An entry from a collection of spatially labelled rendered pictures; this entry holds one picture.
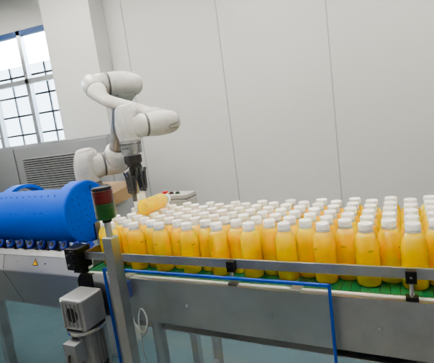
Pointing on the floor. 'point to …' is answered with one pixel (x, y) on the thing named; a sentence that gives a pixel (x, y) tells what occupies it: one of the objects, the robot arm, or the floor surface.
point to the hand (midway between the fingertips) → (139, 199)
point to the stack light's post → (121, 299)
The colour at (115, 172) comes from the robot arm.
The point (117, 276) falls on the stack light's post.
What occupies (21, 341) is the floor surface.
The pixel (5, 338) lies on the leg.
